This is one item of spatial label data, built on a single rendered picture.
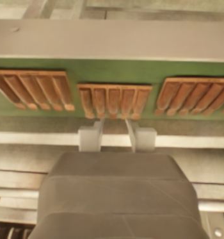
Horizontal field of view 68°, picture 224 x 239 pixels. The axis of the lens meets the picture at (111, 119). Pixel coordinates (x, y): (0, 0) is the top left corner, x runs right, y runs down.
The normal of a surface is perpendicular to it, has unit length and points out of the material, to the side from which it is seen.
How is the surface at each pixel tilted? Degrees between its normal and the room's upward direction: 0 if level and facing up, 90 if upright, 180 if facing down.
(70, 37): 90
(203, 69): 2
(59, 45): 90
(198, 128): 90
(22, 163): 90
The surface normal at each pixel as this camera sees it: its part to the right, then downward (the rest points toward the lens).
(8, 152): 0.00, -0.48
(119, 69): -0.02, 0.88
